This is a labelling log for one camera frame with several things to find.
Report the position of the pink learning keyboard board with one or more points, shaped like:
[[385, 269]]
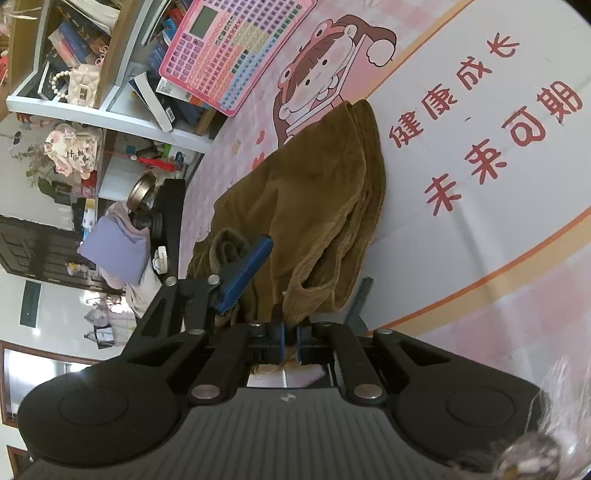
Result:
[[240, 50]]

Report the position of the row of dark blue books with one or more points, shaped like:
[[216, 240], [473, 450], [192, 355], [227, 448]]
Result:
[[184, 110]]

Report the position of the white quilted bag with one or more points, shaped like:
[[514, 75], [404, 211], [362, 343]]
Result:
[[83, 85]]

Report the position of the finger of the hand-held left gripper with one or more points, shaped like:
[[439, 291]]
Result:
[[242, 277], [358, 302]]

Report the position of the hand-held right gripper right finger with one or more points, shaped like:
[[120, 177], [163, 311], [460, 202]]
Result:
[[301, 346]]

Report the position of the red tassel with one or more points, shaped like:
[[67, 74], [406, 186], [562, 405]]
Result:
[[152, 161]]

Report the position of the white desk bookshelf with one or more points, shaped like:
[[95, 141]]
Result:
[[92, 117]]

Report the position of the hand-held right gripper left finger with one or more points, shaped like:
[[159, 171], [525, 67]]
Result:
[[280, 344]]

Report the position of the blurred shiny charm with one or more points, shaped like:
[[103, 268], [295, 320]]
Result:
[[526, 457]]

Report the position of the white wristwatch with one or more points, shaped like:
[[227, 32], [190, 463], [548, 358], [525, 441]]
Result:
[[160, 261]]

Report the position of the flat black case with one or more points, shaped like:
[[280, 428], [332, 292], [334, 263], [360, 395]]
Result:
[[168, 221]]

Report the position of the dark round weight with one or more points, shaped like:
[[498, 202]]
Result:
[[147, 221]]

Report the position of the pink figure ornament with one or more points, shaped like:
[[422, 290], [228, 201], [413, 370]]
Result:
[[69, 152]]

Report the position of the thick book with white pages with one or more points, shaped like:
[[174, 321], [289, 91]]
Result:
[[154, 101]]

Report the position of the pink cartoon desk mat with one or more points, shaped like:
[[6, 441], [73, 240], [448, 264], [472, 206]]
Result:
[[461, 258]]

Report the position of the lavender cloth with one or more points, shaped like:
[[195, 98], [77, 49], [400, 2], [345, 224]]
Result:
[[115, 244]]

